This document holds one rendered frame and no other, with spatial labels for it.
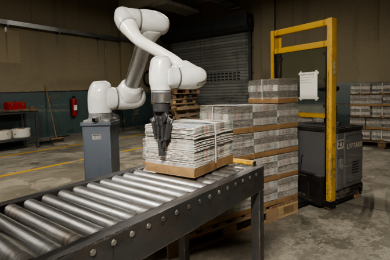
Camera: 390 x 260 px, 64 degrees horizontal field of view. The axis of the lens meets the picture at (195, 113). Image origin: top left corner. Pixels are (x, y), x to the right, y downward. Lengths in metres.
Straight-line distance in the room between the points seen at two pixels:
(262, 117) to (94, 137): 1.41
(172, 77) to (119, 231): 0.71
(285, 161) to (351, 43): 6.19
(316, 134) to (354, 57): 5.49
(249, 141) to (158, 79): 1.48
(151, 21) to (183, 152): 0.81
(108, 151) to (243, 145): 1.11
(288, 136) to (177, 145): 1.78
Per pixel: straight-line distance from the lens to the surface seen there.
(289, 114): 3.03
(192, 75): 1.44
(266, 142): 2.83
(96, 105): 2.14
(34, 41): 9.00
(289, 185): 3.15
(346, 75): 8.84
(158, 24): 1.87
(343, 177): 3.63
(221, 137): 1.56
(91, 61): 9.74
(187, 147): 1.38
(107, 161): 2.16
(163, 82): 1.36
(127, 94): 2.16
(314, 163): 3.58
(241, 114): 2.59
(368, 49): 8.79
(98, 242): 0.92
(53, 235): 1.02
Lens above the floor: 1.18
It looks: 4 degrees down
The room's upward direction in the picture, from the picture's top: 1 degrees counter-clockwise
